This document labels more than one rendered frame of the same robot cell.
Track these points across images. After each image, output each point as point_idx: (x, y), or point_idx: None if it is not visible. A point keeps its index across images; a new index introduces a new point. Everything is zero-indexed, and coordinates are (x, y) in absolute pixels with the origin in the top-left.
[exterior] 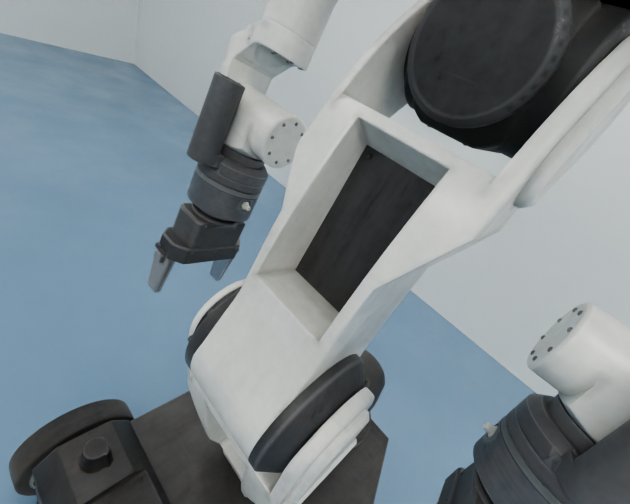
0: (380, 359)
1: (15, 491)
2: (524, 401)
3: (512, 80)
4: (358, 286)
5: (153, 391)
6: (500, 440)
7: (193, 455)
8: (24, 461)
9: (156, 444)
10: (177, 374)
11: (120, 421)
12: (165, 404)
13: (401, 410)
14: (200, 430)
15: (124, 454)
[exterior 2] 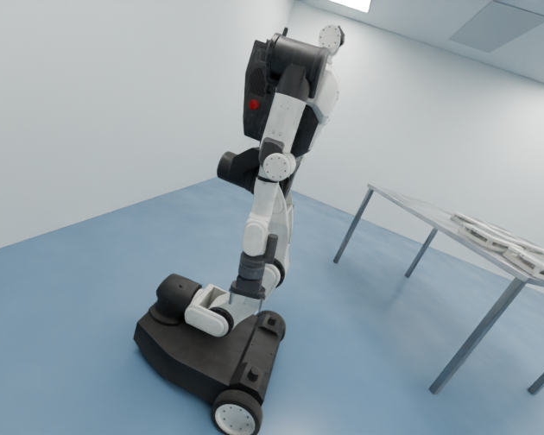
0: (78, 301)
1: None
2: None
3: (288, 192)
4: (291, 231)
5: (175, 429)
6: None
7: (224, 354)
8: (261, 412)
9: (229, 369)
10: (155, 424)
11: (234, 382)
12: (212, 376)
13: (122, 293)
14: (214, 356)
15: (245, 368)
